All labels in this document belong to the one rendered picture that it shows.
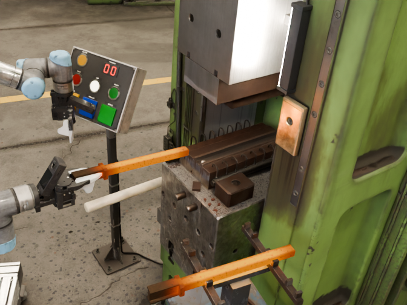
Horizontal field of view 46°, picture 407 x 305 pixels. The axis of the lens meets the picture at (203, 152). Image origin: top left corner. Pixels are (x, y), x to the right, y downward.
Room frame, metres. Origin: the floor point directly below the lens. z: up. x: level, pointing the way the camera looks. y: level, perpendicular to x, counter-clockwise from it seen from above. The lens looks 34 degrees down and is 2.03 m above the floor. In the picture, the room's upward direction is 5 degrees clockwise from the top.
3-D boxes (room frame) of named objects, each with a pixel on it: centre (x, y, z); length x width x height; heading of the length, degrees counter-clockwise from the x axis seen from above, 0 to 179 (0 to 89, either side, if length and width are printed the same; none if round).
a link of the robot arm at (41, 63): (1.60, 0.65, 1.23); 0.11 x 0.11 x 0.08; 19
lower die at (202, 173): (1.59, -0.14, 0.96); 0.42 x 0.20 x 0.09; 127
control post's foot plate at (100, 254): (1.86, 0.43, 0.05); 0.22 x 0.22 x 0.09; 37
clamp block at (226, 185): (1.36, -0.12, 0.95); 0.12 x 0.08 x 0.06; 127
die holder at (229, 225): (1.55, -0.18, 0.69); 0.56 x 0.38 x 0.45; 127
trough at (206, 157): (1.57, -0.15, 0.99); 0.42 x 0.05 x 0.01; 127
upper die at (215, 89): (1.59, -0.14, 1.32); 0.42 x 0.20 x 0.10; 127
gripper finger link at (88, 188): (1.12, 0.33, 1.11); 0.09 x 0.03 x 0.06; 124
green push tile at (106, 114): (1.70, 0.41, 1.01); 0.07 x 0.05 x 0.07; 62
